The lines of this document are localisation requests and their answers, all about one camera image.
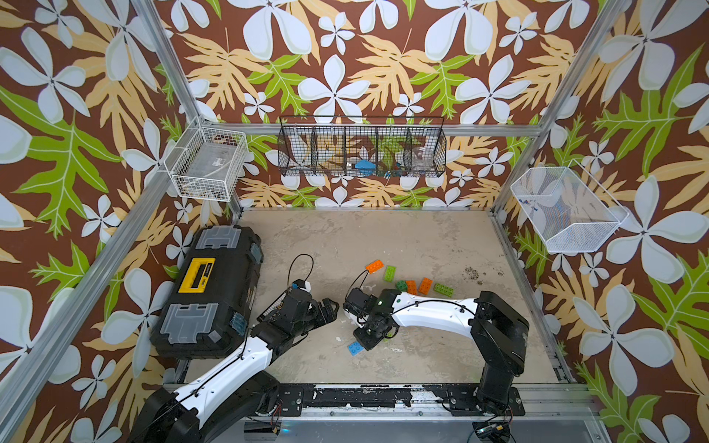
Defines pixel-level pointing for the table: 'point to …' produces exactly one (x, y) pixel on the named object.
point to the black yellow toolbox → (208, 310)
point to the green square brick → (402, 285)
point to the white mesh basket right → (569, 211)
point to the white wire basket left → (204, 161)
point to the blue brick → (354, 348)
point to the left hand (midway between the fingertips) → (332, 306)
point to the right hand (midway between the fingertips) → (361, 341)
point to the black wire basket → (357, 146)
